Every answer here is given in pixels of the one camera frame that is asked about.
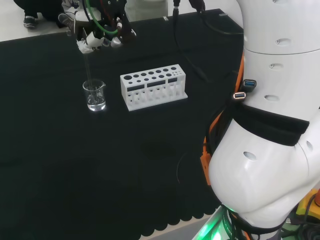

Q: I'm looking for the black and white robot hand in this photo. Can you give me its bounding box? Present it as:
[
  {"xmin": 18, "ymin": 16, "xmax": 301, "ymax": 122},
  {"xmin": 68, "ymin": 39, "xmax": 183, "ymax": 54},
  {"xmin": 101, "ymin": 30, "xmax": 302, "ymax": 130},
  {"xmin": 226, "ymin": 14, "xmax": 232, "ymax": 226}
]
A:
[{"xmin": 76, "ymin": 0, "xmax": 138, "ymax": 55}]

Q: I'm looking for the white test tube rack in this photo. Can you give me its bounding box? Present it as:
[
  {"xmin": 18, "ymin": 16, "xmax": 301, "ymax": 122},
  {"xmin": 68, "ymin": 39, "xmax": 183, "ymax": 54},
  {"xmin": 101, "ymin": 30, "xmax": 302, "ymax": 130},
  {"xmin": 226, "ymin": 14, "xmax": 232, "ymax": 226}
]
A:
[{"xmin": 119, "ymin": 63, "xmax": 189, "ymax": 112}]

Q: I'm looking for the person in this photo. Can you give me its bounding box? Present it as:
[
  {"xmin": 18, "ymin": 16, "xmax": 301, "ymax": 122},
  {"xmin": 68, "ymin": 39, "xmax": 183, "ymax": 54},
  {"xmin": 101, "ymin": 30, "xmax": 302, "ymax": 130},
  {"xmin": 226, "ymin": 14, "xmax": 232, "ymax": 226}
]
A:
[{"xmin": 12, "ymin": 0, "xmax": 77, "ymax": 35}]

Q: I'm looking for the small clear glass beaker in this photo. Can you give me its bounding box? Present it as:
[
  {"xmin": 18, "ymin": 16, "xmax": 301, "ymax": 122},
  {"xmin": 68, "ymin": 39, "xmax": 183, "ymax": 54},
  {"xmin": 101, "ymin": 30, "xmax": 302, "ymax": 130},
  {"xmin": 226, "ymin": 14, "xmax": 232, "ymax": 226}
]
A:
[{"xmin": 82, "ymin": 78, "xmax": 107, "ymax": 112}]

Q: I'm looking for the black bench cloth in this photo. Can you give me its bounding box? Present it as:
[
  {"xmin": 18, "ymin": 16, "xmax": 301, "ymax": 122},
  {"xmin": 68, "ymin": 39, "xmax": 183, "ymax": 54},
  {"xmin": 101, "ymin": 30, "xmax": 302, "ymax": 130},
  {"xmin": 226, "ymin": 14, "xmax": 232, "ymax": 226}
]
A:
[{"xmin": 0, "ymin": 8, "xmax": 247, "ymax": 240}]

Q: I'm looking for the yellow stop button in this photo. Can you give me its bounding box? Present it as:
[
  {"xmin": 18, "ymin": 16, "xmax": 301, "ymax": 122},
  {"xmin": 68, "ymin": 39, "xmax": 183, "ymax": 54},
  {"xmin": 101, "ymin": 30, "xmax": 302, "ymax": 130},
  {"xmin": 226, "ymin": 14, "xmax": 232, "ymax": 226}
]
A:
[{"xmin": 295, "ymin": 188, "xmax": 320, "ymax": 220}]

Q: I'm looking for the green cable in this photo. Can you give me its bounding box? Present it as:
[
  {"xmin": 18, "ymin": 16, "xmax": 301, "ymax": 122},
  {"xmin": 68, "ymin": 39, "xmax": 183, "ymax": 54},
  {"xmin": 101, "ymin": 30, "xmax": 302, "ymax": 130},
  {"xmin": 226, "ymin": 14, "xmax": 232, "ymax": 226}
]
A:
[{"xmin": 83, "ymin": 0, "xmax": 119, "ymax": 37}]

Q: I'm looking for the orange cable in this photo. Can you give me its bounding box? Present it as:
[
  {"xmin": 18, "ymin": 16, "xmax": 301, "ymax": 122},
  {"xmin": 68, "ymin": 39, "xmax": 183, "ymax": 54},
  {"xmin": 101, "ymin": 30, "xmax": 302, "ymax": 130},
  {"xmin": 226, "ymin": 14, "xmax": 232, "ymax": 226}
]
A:
[{"xmin": 199, "ymin": 53, "xmax": 246, "ymax": 186}]

